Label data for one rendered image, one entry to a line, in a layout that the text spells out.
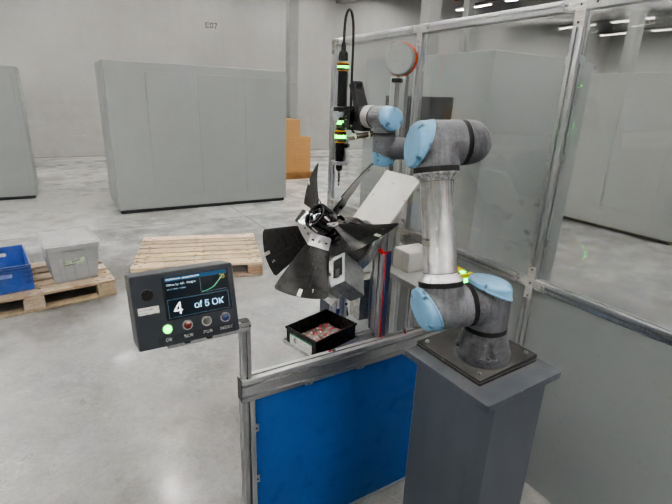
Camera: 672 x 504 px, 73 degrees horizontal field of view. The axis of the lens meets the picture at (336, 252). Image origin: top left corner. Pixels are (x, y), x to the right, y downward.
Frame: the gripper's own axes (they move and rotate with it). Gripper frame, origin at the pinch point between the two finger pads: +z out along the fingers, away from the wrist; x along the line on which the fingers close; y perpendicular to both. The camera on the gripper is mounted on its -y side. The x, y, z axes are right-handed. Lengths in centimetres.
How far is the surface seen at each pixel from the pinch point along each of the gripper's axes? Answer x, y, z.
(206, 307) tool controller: -66, 50, -45
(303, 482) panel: -33, 131, -39
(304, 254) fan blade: -13, 57, 0
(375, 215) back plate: 28, 47, 10
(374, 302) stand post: 31, 92, 10
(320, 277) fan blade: -11, 64, -10
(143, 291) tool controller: -80, 43, -44
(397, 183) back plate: 40, 33, 10
